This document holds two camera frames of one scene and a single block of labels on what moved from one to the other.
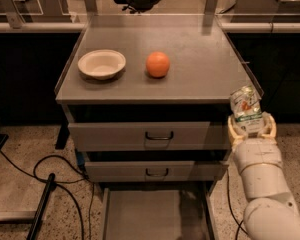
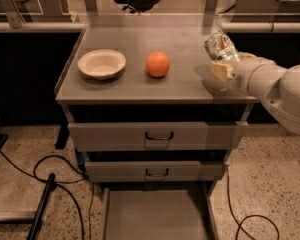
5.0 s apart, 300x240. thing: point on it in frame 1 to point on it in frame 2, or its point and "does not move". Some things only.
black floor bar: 34,230 does not move
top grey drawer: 149,136 does not move
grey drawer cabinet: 147,99 does not move
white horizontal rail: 227,27 does not move
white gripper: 257,153 to 242,74
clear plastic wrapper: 247,108 to 220,47
